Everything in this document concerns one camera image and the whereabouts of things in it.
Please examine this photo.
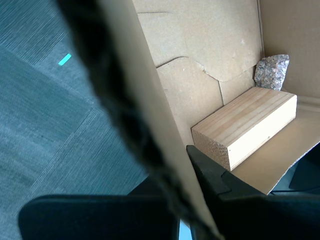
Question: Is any teal floor tape strip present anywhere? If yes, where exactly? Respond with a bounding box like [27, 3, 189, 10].
[57, 53, 73, 67]

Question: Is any speckled beige rock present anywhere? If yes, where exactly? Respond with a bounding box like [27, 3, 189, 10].
[254, 53, 290, 92]

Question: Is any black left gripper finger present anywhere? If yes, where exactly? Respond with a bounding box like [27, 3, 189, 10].
[186, 144, 320, 240]
[18, 176, 181, 240]

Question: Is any cardboard box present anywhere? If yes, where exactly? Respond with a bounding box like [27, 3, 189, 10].
[54, 0, 320, 240]

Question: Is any light wooden block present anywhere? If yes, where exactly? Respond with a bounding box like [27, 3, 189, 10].
[191, 86, 298, 172]

